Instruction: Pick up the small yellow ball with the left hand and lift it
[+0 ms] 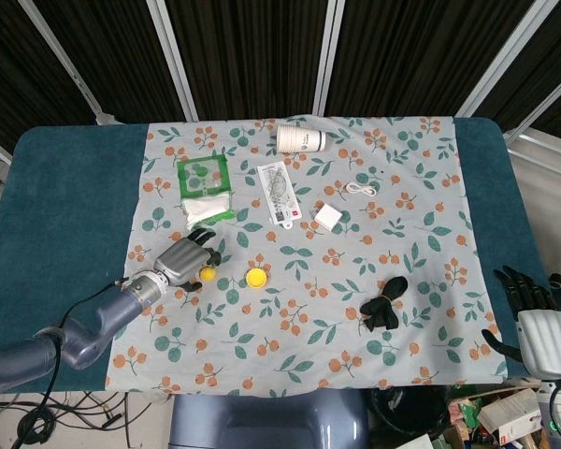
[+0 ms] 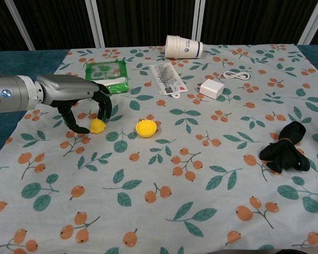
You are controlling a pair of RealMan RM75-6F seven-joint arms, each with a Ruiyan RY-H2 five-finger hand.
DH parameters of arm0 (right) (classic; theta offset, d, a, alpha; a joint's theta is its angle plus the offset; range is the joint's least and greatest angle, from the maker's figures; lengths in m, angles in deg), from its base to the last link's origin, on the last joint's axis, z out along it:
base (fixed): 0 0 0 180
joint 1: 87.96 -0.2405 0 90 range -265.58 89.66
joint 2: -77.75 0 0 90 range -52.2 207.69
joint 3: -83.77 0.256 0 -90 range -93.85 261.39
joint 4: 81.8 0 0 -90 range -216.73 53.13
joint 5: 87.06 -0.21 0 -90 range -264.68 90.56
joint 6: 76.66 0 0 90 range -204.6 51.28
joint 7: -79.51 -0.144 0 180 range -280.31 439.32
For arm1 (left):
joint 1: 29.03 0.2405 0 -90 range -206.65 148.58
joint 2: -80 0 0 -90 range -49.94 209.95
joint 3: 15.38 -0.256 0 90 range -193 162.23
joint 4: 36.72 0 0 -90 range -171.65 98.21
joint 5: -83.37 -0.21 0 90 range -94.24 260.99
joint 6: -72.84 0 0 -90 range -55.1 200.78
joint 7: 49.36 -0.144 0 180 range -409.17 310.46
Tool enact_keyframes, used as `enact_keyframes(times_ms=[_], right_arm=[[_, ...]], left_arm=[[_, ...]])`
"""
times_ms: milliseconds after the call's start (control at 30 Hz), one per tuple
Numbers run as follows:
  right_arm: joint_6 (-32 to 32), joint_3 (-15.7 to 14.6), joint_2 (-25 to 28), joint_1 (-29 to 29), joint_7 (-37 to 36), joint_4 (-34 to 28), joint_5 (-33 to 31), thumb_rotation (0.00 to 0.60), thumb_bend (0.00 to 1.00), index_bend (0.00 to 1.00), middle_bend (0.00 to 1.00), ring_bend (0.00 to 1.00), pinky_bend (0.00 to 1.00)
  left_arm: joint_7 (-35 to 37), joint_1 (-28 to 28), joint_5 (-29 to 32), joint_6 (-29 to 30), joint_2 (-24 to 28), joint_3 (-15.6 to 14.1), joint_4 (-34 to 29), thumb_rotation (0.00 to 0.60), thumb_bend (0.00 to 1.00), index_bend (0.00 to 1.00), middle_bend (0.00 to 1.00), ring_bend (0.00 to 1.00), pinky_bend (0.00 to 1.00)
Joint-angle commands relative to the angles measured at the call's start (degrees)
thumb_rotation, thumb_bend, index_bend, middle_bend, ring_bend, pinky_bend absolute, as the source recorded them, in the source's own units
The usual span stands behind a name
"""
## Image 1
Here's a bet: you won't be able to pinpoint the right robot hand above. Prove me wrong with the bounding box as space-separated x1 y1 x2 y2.
481 265 561 377

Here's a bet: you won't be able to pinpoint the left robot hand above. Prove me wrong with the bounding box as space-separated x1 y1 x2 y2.
153 226 223 294

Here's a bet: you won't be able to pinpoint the green tissue pack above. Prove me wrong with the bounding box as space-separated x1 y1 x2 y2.
175 153 237 231

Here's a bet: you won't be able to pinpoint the white cardboard box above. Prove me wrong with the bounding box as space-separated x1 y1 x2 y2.
477 387 543 443

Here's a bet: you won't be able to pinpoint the ruler set in package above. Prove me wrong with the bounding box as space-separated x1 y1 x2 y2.
256 161 304 230

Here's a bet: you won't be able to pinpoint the teal table mat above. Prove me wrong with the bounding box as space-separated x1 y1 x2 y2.
0 116 551 395

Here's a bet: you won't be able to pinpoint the floral tablecloth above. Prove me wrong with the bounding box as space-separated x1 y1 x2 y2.
104 114 510 393

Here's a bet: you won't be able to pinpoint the black trash bag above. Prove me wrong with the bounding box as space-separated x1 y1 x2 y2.
367 385 450 443

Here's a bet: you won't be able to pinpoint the white charger block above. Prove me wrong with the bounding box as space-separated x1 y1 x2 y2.
313 202 342 233

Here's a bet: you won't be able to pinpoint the black cloth bundle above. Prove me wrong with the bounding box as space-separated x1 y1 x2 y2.
359 275 409 334

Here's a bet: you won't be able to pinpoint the stack of paper cups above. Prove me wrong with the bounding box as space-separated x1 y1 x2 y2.
275 123 327 153

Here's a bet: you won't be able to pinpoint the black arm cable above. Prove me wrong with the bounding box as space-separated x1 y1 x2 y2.
17 278 127 436

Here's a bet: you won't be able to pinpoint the black floor cables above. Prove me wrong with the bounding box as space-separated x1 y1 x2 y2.
0 391 137 449

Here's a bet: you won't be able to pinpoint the white coiled cable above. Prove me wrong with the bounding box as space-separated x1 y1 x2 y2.
345 181 379 197

